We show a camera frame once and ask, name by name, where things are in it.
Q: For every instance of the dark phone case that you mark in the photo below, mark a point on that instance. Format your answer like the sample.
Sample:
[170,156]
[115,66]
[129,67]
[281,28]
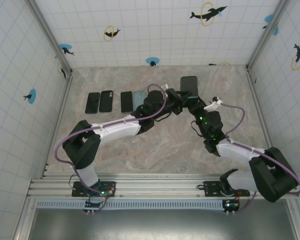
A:
[193,97]

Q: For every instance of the black smartphone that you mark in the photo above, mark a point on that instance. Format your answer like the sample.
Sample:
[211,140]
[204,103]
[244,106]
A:
[189,85]
[92,102]
[126,101]

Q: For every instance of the black phone case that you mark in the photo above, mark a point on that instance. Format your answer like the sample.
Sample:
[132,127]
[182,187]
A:
[105,103]

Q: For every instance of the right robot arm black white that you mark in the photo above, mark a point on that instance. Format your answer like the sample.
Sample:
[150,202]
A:
[270,175]

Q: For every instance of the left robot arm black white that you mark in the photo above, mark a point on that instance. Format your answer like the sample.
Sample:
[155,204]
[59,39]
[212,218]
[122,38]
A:
[82,150]

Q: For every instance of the penguin blue circle sticker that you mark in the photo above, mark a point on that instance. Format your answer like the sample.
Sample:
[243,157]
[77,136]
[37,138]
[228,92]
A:
[152,60]

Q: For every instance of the small black connector box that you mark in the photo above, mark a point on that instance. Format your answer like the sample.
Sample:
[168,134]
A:
[91,205]
[231,205]

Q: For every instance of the grey metal sheet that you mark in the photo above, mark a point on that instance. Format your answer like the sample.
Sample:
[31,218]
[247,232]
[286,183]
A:
[165,225]

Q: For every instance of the black animal blue circle sticker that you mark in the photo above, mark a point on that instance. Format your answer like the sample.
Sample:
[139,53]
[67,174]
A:
[33,96]

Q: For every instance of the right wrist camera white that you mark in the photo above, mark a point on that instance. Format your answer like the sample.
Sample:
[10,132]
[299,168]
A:
[212,106]

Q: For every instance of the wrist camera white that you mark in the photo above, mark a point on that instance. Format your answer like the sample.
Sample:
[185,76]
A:
[165,87]
[212,106]

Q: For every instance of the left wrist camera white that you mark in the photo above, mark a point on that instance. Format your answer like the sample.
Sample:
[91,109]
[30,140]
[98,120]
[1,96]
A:
[165,87]

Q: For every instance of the aluminium side rail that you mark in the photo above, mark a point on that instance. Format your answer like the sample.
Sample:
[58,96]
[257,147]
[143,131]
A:
[258,105]
[62,107]

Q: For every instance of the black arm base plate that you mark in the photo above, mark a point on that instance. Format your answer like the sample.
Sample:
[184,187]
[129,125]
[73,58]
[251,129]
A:
[76,192]
[210,187]

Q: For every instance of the aluminium mounting rail beam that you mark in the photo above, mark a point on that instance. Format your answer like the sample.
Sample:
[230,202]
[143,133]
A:
[160,186]

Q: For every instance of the aluminium corner post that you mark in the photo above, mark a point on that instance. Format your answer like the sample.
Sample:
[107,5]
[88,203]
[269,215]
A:
[50,35]
[267,35]

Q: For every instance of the blue patches wall sticker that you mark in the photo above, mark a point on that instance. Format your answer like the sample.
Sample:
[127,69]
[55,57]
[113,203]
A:
[268,18]

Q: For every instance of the aluminium frame leg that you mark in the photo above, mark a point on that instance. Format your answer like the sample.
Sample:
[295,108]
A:
[23,220]
[296,220]

